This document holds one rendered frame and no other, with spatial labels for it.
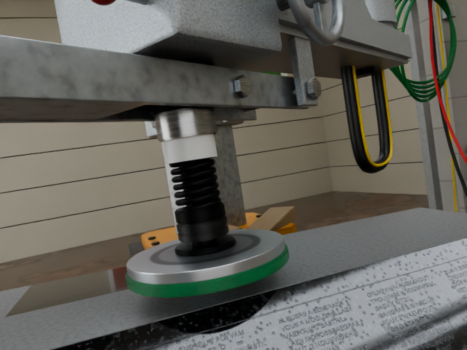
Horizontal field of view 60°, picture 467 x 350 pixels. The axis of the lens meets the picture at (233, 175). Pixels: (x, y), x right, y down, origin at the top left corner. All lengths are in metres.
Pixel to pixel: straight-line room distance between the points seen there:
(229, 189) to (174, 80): 1.02
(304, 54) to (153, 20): 0.30
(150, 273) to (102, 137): 6.30
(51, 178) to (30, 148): 0.53
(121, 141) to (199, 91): 6.31
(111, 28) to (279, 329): 0.40
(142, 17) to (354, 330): 0.43
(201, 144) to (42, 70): 0.22
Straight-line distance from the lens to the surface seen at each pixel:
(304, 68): 0.67
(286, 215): 1.40
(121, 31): 0.49
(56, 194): 6.70
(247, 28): 0.51
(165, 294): 0.48
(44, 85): 0.38
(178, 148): 0.52
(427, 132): 3.03
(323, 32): 0.56
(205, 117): 0.52
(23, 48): 0.38
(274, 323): 0.52
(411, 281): 0.61
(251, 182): 7.43
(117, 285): 0.69
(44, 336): 0.56
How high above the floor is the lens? 1.05
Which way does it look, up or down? 3 degrees down
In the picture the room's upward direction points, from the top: 9 degrees counter-clockwise
